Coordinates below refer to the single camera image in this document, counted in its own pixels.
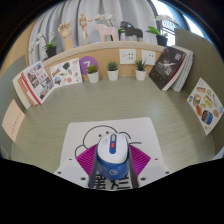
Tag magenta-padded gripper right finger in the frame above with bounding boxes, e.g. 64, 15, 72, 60
127, 144, 171, 189

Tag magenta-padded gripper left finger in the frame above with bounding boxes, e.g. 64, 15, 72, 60
54, 144, 100, 189

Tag blue and white computer mouse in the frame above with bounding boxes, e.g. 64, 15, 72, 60
95, 133, 130, 181

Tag white cartoon-print mouse pad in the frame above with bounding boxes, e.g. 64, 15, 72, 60
59, 116, 165, 192

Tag small succulent in white pot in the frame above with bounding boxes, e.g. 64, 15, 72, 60
134, 59, 148, 82
86, 64, 100, 84
106, 61, 120, 82

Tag beige book with red text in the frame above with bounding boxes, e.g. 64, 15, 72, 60
1, 98, 26, 143

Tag food picture card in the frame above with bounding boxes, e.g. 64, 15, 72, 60
186, 77, 224, 136

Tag white sticker sheet card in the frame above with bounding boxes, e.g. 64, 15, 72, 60
49, 57, 83, 88

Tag red-spined picture-cover book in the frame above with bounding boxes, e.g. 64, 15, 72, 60
20, 60, 55, 106

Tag black cover book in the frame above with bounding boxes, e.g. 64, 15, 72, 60
148, 46, 188, 92

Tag thick white book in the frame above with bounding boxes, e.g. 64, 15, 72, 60
12, 73, 33, 110

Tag purple round number sign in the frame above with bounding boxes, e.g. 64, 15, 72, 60
79, 55, 99, 76

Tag wooden desk ledge shelf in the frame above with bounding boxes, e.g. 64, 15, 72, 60
41, 40, 168, 81

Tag green desk partition panel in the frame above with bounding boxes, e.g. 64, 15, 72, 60
0, 54, 28, 158
173, 28, 224, 151

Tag black horse figure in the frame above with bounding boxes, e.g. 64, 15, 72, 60
119, 20, 144, 42

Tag pink horse figure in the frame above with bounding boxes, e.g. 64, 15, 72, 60
94, 23, 120, 43

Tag wooden mannequin figure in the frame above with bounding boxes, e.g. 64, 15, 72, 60
78, 12, 94, 45

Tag dark-framed window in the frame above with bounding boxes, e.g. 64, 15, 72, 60
149, 0, 208, 38

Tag white orchid flowers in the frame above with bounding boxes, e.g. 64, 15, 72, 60
93, 12, 116, 28

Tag light grey curtain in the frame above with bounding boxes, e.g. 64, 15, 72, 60
28, 0, 158, 64

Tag white wall socket plate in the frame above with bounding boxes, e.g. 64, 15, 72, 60
118, 48, 137, 65
140, 49, 157, 66

